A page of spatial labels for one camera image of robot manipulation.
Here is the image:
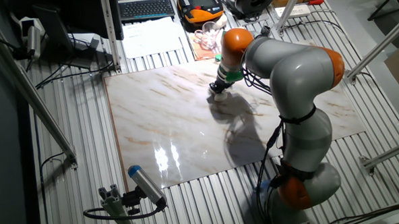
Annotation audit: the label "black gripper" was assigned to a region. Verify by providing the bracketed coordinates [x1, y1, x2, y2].
[208, 81, 231, 95]

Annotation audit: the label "orange and white cloth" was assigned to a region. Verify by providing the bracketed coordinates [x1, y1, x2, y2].
[187, 25, 224, 62]

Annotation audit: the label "clear glass jug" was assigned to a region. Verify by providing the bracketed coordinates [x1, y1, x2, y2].
[193, 20, 222, 52]

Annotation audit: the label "white rounded object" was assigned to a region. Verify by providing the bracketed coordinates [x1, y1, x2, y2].
[212, 13, 228, 29]

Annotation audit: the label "orange and black teach pendant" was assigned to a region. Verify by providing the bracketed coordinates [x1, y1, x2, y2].
[175, 0, 225, 26]

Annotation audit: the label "marble pattern board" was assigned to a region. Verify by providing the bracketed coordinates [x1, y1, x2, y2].
[98, 29, 371, 203]

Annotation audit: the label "white paper sheet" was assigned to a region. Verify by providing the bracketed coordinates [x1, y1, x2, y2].
[119, 14, 186, 62]

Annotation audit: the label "black round reel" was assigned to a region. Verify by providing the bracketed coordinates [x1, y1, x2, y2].
[231, 0, 276, 22]

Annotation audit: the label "black computer keyboard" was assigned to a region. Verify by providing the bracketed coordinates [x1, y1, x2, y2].
[117, 0, 177, 24]

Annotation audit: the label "white power strip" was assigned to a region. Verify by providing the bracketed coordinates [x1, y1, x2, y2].
[274, 3, 312, 20]

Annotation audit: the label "short aluminium profile stub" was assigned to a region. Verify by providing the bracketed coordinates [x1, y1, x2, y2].
[96, 184, 140, 224]

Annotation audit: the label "black monitor stand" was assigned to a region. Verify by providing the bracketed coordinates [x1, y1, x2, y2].
[29, 3, 107, 71]

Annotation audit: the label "long slanted aluminium beam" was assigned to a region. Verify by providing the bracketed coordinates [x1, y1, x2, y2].
[0, 28, 84, 170]

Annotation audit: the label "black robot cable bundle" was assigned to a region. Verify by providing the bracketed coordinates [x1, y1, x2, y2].
[233, 32, 291, 224]

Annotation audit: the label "aluminium frame post by power strip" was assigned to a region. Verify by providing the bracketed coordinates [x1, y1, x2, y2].
[274, 0, 300, 38]

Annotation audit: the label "silver camera with blue cap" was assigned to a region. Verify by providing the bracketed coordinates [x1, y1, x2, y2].
[126, 164, 169, 209]

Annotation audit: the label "aluminium frame post by monitor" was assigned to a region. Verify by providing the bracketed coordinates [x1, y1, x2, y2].
[93, 0, 125, 72]

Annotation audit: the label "black camera clamp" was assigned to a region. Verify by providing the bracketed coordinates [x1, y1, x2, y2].
[120, 186, 146, 217]

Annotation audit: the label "black monitor cables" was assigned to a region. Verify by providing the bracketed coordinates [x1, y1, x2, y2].
[34, 55, 115, 92]

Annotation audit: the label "black camera cable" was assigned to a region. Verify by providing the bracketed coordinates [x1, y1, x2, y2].
[82, 201, 166, 223]

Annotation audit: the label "slanted aluminium beam with bracket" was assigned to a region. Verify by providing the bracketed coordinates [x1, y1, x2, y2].
[342, 0, 399, 88]

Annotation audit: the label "low aluminium beam with bracket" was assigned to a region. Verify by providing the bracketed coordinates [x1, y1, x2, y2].
[357, 135, 399, 178]

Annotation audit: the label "silver camera on white mount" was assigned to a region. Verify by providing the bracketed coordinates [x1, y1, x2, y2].
[18, 16, 45, 61]

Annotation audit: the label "thin black hanging cable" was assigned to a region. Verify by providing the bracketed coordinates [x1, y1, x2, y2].
[38, 150, 65, 224]

